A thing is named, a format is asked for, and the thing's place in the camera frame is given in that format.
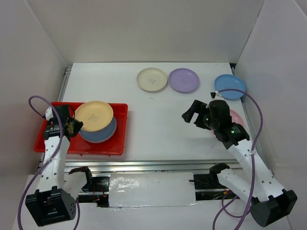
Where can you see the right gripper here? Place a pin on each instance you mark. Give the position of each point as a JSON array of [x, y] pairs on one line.
[[198, 107]]

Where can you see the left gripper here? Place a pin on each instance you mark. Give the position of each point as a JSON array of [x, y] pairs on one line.
[[78, 125]]

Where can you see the blue plate front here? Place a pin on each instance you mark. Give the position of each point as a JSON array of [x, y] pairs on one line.
[[101, 135]]

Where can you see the blue plate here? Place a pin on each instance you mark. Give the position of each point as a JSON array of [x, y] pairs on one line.
[[228, 81], [101, 135]]

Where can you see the yellow plate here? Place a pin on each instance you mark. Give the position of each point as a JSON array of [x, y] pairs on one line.
[[95, 115]]

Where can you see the purple plate back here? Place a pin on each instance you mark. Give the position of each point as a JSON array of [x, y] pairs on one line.
[[184, 80]]

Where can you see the pink plate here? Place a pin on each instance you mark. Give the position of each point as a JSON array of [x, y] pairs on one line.
[[235, 117]]

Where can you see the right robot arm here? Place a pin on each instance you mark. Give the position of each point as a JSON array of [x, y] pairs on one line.
[[267, 200]]

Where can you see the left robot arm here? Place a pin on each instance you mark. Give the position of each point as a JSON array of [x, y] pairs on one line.
[[55, 197]]

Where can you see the red plastic bin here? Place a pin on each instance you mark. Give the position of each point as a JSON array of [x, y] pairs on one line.
[[78, 145]]

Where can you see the blue plate back right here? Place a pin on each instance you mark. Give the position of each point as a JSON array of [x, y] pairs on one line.
[[228, 81]]

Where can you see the cream plate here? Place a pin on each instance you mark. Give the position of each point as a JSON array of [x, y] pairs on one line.
[[152, 79]]

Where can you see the white foil-taped cover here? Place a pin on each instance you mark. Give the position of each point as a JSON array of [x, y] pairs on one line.
[[159, 189]]

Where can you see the aluminium frame rail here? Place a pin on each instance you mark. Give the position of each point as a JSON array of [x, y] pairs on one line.
[[97, 167]]

